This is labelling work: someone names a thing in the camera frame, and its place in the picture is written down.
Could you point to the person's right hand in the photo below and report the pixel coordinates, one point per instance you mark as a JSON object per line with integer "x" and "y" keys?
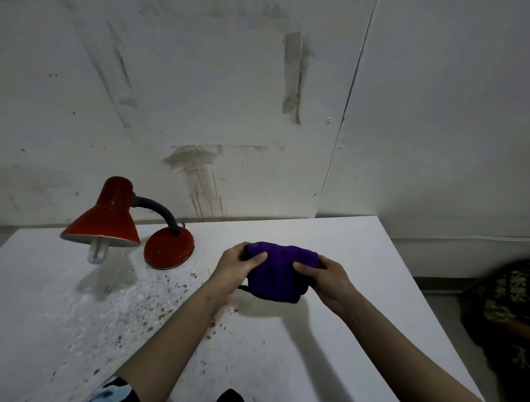
{"x": 331, "y": 285}

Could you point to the person's left hand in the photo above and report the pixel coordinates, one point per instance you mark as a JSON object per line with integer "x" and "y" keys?
{"x": 230, "y": 271}

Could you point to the person's right thumb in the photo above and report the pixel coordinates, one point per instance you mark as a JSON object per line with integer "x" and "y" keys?
{"x": 306, "y": 269}

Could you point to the person's left thumb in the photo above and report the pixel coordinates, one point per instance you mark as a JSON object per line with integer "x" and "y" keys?
{"x": 254, "y": 261}

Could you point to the purple cloth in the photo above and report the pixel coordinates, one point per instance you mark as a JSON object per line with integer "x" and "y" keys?
{"x": 278, "y": 271}

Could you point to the person's right forearm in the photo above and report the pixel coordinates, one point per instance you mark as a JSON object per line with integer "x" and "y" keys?
{"x": 397, "y": 356}

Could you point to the person's left forearm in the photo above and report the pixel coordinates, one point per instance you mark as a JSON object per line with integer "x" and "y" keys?
{"x": 174, "y": 339}

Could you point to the red desk lamp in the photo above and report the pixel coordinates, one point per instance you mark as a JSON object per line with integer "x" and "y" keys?
{"x": 124, "y": 225}

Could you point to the white lamp bulb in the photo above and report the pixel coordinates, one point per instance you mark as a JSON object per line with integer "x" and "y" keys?
{"x": 97, "y": 251}

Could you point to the blue patterned sleeve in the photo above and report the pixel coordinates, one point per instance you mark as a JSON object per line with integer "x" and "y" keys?
{"x": 111, "y": 391}

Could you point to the dark patterned bag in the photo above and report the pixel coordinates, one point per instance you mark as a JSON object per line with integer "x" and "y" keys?
{"x": 503, "y": 323}

